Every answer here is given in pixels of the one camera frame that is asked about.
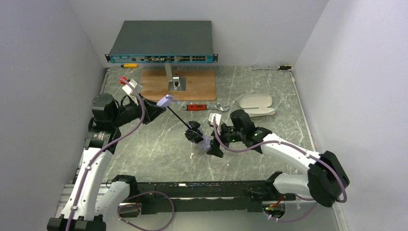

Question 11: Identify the wooden board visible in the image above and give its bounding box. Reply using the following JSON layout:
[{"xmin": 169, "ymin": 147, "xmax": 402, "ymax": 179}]
[{"xmin": 140, "ymin": 70, "xmax": 217, "ymax": 101}]

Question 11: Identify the red adjustable wrench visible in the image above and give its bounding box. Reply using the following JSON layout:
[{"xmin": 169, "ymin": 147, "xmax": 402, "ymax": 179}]
[{"xmin": 182, "ymin": 103, "xmax": 230, "ymax": 112}]

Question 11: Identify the yellow black handled wrench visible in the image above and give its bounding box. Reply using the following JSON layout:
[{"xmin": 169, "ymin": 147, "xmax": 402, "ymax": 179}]
[{"xmin": 250, "ymin": 65, "xmax": 293, "ymax": 72}]

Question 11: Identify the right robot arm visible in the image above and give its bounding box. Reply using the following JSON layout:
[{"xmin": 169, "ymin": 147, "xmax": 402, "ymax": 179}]
[{"xmin": 207, "ymin": 109, "xmax": 350, "ymax": 207}]

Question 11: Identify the network switch rack unit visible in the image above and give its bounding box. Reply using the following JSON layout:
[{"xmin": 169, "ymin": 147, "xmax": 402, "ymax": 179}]
[{"xmin": 105, "ymin": 20, "xmax": 218, "ymax": 64}]

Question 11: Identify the purple folding umbrella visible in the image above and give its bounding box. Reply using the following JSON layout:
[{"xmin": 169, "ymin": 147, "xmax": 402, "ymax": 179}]
[{"xmin": 156, "ymin": 94, "xmax": 211, "ymax": 152}]

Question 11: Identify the metal stand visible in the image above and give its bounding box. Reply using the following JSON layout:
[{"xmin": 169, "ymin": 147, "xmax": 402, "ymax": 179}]
[{"xmin": 165, "ymin": 63, "xmax": 187, "ymax": 91}]

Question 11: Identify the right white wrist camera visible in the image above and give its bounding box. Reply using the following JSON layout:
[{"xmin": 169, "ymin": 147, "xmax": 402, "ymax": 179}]
[{"xmin": 208, "ymin": 113, "xmax": 222, "ymax": 127}]

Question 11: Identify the beige umbrella case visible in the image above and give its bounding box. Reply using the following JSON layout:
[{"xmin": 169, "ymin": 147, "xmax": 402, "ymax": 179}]
[{"xmin": 239, "ymin": 94, "xmax": 276, "ymax": 117}]

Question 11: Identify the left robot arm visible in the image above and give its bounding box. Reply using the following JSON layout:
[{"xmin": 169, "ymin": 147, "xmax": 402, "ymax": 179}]
[{"xmin": 47, "ymin": 93, "xmax": 166, "ymax": 231}]

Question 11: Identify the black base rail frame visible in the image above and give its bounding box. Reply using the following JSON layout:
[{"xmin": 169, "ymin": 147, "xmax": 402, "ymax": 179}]
[{"xmin": 57, "ymin": 180, "xmax": 340, "ymax": 218}]

